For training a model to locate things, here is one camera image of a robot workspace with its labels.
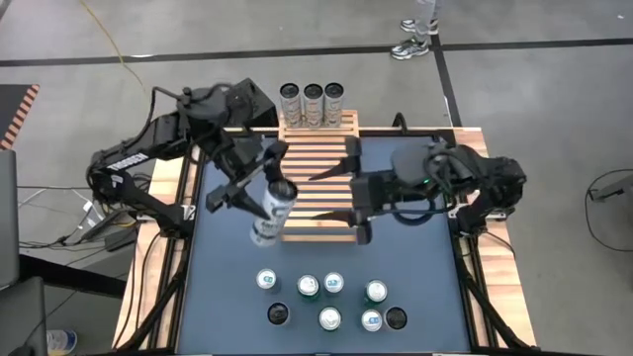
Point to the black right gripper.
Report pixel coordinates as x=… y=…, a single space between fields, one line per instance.
x=378 y=195

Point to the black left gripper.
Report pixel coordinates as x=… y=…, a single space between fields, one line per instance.
x=247 y=158

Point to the white Celsius can black lid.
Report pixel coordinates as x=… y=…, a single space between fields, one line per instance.
x=334 y=101
x=395 y=318
x=278 y=313
x=313 y=101
x=290 y=99
x=272 y=217

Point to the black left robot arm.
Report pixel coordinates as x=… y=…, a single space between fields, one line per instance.
x=163 y=131

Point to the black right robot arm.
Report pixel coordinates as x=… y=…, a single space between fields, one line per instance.
x=489 y=173

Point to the wooden slatted shelf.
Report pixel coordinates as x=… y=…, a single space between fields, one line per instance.
x=321 y=238

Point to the black computer case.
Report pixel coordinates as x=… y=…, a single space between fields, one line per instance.
x=257 y=104

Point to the silver blue Red Bull can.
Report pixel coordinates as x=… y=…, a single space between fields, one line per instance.
x=267 y=278
x=371 y=320
x=334 y=282

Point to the green Sprite can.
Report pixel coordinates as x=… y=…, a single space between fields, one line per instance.
x=330 y=318
x=308 y=285
x=376 y=291

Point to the person's grey sneaker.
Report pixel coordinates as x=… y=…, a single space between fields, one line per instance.
x=410 y=26
x=408 y=49

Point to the person's leg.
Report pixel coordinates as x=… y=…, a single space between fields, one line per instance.
x=427 y=12

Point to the black floor bar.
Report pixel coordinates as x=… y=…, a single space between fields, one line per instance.
x=69 y=274

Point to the black mat orange striped edge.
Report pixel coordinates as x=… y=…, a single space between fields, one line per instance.
x=20 y=116

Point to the white blue yellow container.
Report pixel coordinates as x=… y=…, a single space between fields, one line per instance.
x=62 y=341

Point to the grey panel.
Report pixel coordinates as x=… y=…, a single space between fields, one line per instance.
x=7 y=217

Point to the grey floor stand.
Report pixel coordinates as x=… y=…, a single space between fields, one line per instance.
x=618 y=189

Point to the black metal rig frame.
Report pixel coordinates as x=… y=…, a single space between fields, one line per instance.
x=376 y=132

